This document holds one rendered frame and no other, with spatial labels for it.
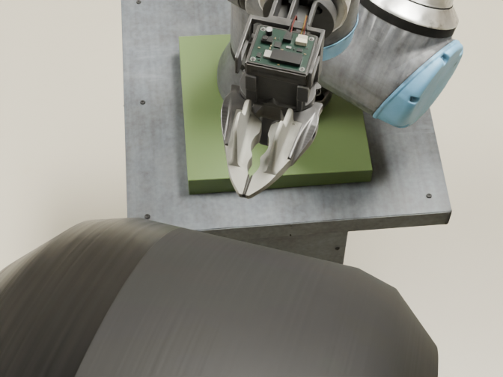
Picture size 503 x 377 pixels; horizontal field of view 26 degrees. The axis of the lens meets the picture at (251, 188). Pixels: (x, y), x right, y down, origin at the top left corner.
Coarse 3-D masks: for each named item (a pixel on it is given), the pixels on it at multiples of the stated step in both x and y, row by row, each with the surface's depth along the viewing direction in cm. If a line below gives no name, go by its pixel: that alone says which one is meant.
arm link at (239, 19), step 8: (232, 8) 160; (240, 8) 156; (232, 16) 161; (240, 16) 157; (248, 16) 156; (232, 24) 162; (240, 24) 159; (256, 24) 156; (232, 32) 164; (240, 32) 160; (232, 40) 165; (232, 48) 167
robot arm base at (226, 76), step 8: (224, 56) 173; (232, 56) 168; (224, 64) 172; (232, 64) 169; (224, 72) 172; (232, 72) 169; (240, 72) 168; (224, 80) 172; (232, 80) 170; (224, 88) 172; (224, 96) 173; (320, 96) 173; (328, 96) 173
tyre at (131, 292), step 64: (64, 256) 69; (128, 256) 70; (192, 256) 71; (256, 256) 74; (0, 320) 63; (64, 320) 63; (128, 320) 63; (192, 320) 64; (256, 320) 65; (320, 320) 66; (384, 320) 68
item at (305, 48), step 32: (288, 0) 103; (320, 0) 102; (256, 32) 98; (288, 32) 97; (320, 32) 98; (256, 64) 96; (288, 64) 96; (320, 64) 101; (256, 96) 100; (288, 96) 99
